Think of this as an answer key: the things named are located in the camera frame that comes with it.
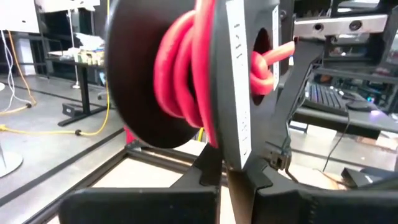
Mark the red plastic bin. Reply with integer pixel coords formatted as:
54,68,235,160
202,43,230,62
123,125,138,146

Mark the black keyboard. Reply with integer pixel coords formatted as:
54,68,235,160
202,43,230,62
305,82,349,118

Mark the dark grey desk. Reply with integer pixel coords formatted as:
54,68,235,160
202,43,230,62
291,104,398,141

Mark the black wire spool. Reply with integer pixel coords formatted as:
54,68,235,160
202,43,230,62
104,0,290,172

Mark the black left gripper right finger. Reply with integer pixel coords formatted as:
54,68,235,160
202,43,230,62
244,161,398,224

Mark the black computer mouse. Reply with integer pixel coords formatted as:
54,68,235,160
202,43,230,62
345,100,373,113

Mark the black network switch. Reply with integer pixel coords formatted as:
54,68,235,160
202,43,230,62
340,166,398,190

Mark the black cluttered desk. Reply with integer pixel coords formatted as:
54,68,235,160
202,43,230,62
45,55,116,128

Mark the red wire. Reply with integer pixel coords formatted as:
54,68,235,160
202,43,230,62
152,0,296,149

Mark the round metal floor stand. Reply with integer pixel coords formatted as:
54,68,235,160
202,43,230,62
0,142,24,179

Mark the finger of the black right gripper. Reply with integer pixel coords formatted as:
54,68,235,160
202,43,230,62
265,36,325,170

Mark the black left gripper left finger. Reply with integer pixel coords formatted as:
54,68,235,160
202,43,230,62
58,144,223,224

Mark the black aluminium frame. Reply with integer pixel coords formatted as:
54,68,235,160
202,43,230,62
22,143,228,224

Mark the white plastic bag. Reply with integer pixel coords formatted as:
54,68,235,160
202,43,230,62
73,32,106,54

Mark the yellow extension cord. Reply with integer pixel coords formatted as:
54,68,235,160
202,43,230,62
0,0,111,138

